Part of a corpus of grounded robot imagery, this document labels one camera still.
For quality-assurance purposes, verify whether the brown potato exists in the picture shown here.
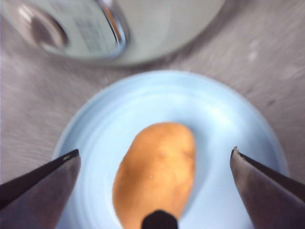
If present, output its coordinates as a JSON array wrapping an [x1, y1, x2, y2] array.
[[112, 122, 197, 229]]

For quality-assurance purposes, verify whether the blue round plate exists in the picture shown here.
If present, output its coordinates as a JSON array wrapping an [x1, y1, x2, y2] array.
[[51, 70, 290, 229]]

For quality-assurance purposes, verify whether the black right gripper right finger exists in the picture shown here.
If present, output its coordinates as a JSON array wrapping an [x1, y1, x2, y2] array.
[[229, 146, 305, 229]]

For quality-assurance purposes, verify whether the grey steamer control dial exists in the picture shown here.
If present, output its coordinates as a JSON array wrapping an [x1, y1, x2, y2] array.
[[18, 6, 69, 50]]

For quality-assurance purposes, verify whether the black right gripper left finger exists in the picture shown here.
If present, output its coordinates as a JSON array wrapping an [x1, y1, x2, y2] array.
[[0, 149, 81, 229]]

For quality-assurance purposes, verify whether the grey-green electric steamer pot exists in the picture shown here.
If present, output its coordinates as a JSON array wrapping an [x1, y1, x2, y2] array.
[[0, 0, 227, 67]]

